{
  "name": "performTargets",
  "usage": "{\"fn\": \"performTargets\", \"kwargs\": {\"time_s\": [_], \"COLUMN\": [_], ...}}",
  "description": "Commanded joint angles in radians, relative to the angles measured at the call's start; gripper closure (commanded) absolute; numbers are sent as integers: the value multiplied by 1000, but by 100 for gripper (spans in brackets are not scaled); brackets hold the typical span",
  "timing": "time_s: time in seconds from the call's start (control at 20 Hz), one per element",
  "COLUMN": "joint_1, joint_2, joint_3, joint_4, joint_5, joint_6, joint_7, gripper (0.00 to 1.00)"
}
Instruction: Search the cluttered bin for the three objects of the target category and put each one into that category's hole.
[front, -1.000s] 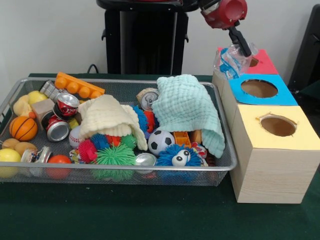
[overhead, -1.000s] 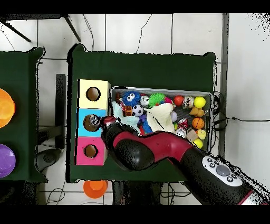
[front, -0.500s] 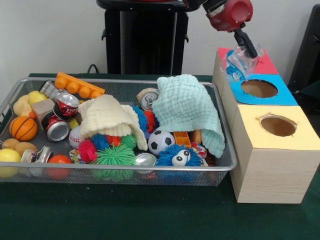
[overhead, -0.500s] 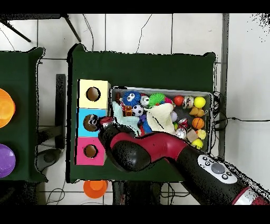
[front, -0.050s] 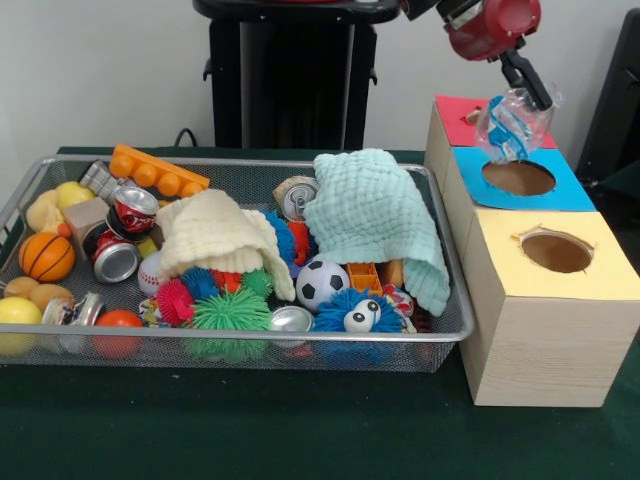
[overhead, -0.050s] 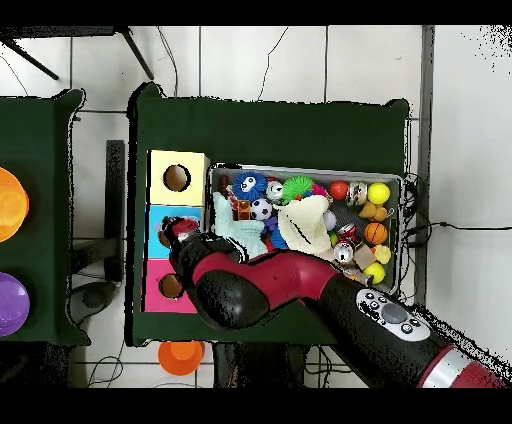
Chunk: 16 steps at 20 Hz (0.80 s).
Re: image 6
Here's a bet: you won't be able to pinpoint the black floor post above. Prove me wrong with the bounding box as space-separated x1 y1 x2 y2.
104 139 126 283

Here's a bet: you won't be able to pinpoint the wooden box with three holes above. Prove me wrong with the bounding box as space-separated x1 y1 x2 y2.
140 149 211 314

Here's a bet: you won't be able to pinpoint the thin black floor cable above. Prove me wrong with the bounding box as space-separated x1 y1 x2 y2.
403 221 512 232

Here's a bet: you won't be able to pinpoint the black and white soccer ball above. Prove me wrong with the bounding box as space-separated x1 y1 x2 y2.
250 198 274 222

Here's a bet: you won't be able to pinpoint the blue spiky ball with eyes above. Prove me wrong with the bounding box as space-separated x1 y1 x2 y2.
232 171 268 202

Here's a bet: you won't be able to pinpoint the grey floor cable cover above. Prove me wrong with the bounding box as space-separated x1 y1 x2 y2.
413 25 436 307

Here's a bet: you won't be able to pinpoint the large yellow ball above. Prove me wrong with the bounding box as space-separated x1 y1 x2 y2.
367 182 392 206

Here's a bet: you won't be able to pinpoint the cream muslin cloth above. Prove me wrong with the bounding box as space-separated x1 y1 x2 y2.
275 194 335 261

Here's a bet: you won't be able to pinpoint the small yellow ball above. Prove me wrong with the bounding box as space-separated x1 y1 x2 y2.
362 261 386 285

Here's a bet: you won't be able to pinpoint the red rubber ball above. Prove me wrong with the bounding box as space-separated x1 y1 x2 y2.
328 180 350 201

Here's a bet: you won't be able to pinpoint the silver wire mesh bin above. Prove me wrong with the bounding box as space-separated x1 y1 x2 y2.
202 161 405 296

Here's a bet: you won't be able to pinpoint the orange plastic bowl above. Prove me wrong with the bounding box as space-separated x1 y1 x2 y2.
0 166 30 243

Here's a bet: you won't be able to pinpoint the orange plastic cup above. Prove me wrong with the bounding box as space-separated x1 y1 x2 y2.
157 340 206 377

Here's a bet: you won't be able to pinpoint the dark green tablecloth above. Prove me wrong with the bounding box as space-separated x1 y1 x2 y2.
0 88 91 347
125 81 411 348

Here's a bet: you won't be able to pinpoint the purple plastic bowl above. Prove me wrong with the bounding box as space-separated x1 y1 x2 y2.
0 271 31 338

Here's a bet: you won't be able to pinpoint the green spiky rubber ball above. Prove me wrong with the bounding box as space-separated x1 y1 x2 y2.
281 175 315 201

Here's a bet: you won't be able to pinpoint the orange mini basketball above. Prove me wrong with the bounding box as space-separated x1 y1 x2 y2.
363 222 389 246

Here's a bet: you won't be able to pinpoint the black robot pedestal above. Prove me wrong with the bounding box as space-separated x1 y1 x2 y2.
211 341 337 389

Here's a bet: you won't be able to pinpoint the grey round stand base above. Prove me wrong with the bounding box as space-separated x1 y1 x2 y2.
68 280 118 326

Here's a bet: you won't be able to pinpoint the red soda can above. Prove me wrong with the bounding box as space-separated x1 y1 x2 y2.
333 223 358 264

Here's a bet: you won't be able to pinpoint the mint muslin cloth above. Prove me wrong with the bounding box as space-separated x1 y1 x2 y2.
211 191 268 260

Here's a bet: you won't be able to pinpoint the black stand legs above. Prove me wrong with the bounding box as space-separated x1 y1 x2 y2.
0 25 155 81

